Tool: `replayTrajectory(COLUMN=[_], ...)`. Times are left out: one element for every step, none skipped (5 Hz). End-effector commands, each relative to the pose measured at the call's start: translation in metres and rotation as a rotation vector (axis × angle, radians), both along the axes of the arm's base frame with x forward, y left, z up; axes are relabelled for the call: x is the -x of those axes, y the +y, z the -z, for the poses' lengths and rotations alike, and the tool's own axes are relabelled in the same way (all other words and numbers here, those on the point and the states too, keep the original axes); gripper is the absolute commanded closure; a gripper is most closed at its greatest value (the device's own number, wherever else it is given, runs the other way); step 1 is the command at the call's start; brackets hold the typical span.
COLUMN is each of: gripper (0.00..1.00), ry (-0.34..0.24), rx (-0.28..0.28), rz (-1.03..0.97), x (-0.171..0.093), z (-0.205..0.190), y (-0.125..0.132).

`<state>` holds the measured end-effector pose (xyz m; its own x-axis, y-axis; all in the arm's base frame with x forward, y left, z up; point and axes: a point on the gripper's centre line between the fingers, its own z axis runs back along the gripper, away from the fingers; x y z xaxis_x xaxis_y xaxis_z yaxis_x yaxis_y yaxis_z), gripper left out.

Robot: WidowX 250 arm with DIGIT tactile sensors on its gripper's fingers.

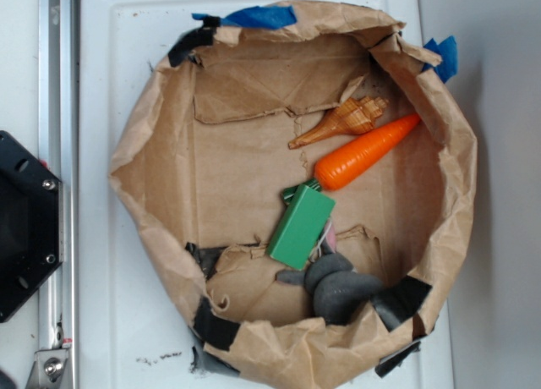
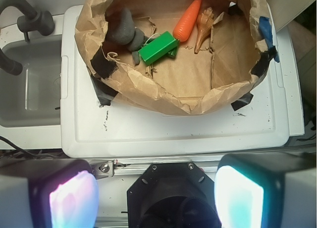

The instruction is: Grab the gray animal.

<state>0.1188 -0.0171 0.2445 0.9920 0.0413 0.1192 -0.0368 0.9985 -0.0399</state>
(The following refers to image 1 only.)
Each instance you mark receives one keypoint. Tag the gray plush animal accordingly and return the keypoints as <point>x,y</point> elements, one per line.
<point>336,288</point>

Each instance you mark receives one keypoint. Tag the brown paper bag bin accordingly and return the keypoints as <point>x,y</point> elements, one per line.
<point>204,157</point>

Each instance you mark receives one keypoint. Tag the green rectangular block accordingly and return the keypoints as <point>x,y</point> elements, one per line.
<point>300,227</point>

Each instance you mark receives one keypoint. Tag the orange plastic carrot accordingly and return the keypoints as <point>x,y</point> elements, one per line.
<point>340,167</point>

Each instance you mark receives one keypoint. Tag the brown conch shell toy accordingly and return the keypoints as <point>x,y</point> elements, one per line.
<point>352,117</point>

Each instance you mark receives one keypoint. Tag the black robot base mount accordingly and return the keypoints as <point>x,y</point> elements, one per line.
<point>30,225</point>

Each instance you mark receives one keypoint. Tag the aluminum frame rail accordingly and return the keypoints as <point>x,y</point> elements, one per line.
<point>58,147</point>

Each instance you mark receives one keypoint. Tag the metal corner bracket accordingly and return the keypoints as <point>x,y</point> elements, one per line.
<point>48,369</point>

